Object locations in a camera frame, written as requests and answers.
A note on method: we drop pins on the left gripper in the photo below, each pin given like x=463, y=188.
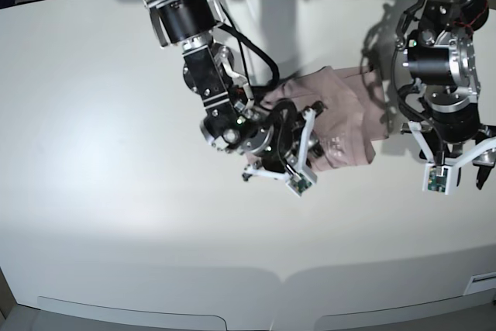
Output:
x=485, y=162

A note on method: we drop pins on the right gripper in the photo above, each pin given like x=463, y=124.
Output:
x=289, y=143

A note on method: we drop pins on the pink T-shirt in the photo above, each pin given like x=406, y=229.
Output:
x=354, y=115

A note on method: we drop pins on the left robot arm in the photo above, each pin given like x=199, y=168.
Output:
x=441, y=104

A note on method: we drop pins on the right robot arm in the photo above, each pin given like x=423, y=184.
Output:
x=233, y=107

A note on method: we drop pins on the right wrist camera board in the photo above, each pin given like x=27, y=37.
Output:
x=300, y=183

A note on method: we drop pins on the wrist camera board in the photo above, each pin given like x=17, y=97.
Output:
x=300, y=183
x=442, y=179

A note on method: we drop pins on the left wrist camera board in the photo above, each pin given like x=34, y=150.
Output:
x=442, y=179

